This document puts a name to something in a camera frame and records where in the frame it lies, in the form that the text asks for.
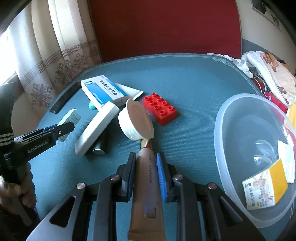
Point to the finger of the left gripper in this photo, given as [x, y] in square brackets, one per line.
[47, 128]
[62, 130]

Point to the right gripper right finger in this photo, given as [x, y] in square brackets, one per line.
[205, 207]

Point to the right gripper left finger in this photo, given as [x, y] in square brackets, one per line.
[69, 220]

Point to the small pale green box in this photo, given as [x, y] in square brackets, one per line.
[71, 116]

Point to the white remote control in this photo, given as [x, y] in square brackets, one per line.
[95, 128]

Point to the beige cream tube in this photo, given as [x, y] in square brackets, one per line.
[146, 221]

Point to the white blue medicine box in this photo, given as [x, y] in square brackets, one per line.
[100, 90]

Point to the white yellow medicine box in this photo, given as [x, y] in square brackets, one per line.
[266, 188]

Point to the white round jar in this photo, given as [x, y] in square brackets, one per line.
[135, 122]

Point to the white tube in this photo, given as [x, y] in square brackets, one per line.
[131, 92]

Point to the red toy brick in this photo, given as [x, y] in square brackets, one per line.
[160, 109]

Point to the teal soap bar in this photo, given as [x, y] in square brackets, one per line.
[91, 105]

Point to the left hand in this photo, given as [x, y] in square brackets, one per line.
[26, 190]

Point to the black smartphone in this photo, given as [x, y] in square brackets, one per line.
[65, 97]

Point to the patterned beige curtain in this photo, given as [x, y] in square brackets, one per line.
[52, 42]

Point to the clear plastic bowl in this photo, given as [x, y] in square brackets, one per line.
[251, 134]

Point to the teal table mat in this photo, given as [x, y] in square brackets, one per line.
[168, 147]

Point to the red upright mattress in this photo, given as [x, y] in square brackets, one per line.
[134, 28]

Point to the white tissue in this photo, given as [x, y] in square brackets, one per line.
[241, 64]

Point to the floral white quilt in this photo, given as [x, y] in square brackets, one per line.
[278, 78]

